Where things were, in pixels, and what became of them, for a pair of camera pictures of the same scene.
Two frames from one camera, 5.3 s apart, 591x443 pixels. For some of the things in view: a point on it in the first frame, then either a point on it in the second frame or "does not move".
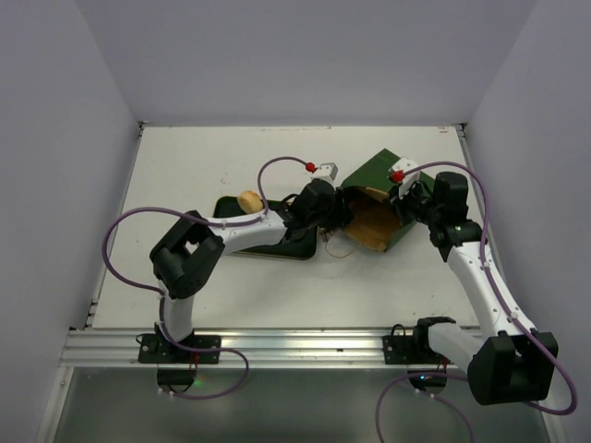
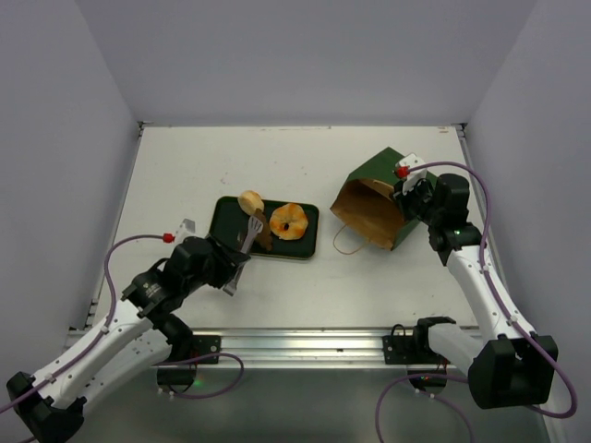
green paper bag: (375, 221) does not move
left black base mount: (160, 349) does not move
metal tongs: (327, 236) → (255, 225)
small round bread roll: (249, 201) does not move
